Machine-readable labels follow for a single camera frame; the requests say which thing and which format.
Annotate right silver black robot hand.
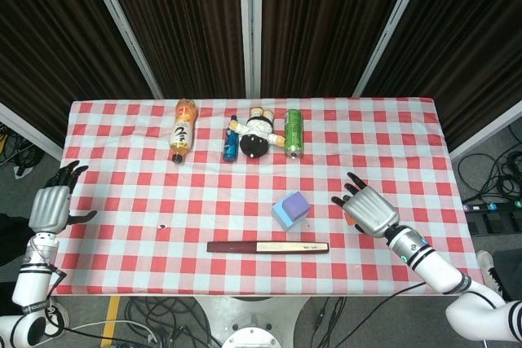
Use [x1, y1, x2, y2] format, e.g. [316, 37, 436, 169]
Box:
[330, 171, 400, 240]

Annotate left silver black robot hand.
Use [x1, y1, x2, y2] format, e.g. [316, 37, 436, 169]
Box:
[28, 160, 99, 236]

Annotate purple cube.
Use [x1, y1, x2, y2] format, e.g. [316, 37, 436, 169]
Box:
[282, 192, 310, 219]

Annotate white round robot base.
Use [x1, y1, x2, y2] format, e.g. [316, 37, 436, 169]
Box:
[194, 294, 312, 348]

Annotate large light blue cube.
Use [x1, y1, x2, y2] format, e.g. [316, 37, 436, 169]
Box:
[272, 192, 312, 231]

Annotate red white checkered tablecloth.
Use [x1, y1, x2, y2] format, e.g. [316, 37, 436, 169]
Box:
[52, 97, 486, 297]

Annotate green drink can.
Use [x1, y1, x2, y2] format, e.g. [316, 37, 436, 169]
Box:
[283, 108, 305, 160]

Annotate black power strip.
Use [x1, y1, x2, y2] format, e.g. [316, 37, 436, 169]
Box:
[462, 197, 522, 215]

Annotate white shoe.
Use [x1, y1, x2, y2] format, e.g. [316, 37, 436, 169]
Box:
[476, 249, 498, 284]

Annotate black white plush doll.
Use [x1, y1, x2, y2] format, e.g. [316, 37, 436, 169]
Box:
[228, 106, 286, 159]

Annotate dark red folded fan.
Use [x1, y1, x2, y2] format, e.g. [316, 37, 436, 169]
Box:
[206, 240, 330, 256]

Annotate orange drink plastic bottle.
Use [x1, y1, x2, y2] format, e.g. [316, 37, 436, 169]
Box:
[169, 98, 199, 164]

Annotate blue drink can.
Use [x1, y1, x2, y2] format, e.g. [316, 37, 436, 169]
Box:
[222, 115, 240, 163]

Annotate dark brown ribbed partition panel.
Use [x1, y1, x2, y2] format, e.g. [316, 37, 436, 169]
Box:
[362, 0, 522, 152]
[97, 0, 247, 99]
[0, 0, 154, 148]
[260, 0, 418, 99]

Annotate black cable bundle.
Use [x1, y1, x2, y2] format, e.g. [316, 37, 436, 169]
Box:
[0, 134, 45, 180]
[456, 123, 522, 205]
[122, 297, 223, 348]

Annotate white metal partition post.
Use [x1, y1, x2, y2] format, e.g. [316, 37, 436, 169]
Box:
[352, 0, 434, 99]
[80, 0, 165, 99]
[449, 102, 522, 162]
[237, 0, 264, 99]
[0, 102, 65, 161]

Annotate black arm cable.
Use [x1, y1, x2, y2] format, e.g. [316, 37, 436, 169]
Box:
[340, 281, 427, 348]

